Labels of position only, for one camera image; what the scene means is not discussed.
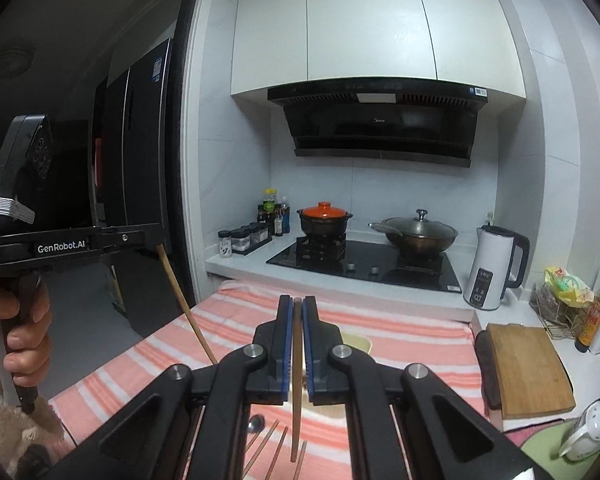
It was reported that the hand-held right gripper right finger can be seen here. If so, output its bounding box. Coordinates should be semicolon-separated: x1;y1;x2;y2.
302;295;556;480

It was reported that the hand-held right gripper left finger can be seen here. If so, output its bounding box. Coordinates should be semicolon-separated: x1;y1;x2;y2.
72;295;294;480

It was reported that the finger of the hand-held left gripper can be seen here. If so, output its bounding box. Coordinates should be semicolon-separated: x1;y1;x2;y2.
97;224;165;262

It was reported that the beige utensil holder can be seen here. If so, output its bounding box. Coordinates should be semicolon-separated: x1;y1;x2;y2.
300;332;373;421

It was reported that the person's left hand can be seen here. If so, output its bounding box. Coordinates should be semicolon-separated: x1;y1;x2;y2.
0;280;52;388

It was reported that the dark refrigerator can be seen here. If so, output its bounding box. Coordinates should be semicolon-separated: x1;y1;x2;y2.
92;37;173;338

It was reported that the black glass gas cooktop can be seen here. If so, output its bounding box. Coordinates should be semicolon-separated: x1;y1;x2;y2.
266;237;463;295

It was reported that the pink white striped cloth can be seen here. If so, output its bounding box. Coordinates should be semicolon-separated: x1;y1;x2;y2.
47;280;503;480

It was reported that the group of spice jars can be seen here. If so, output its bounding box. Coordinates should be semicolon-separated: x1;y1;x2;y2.
230;222;273;254

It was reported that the black clay pot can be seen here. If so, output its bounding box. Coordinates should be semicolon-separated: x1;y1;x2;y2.
296;210;354;239

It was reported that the orange pot lid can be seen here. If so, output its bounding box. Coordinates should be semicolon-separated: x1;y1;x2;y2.
302;202;348;217

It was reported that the dark wok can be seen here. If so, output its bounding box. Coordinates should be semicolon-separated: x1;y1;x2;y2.
369;220;458;257

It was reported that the dark wok lid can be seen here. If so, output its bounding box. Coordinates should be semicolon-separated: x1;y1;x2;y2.
382;209;458;238

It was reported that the dark brown board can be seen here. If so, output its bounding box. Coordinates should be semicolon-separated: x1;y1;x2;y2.
474;331;504;411

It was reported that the white electric kettle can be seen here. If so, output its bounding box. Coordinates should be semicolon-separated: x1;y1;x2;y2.
462;225;531;311

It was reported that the wooden cutting board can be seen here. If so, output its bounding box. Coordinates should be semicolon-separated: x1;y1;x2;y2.
485;323;577;420

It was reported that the black range hood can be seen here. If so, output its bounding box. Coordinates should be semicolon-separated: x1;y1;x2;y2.
267;79;486;168

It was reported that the green mat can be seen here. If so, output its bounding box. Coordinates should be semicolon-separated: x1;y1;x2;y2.
517;417;600;480

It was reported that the yellow green snack bag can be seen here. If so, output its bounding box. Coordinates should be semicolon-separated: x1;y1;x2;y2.
544;266;595;309

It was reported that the amber sauce bottle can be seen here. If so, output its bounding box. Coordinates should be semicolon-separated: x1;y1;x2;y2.
575;265;600;353

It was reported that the white teapot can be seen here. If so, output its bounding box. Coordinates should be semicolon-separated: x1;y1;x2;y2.
559;399;600;461

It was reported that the wire basket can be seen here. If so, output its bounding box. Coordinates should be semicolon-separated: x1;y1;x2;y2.
530;280;593;341

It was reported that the white wall cabinet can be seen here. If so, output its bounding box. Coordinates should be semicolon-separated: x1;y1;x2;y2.
230;0;528;106

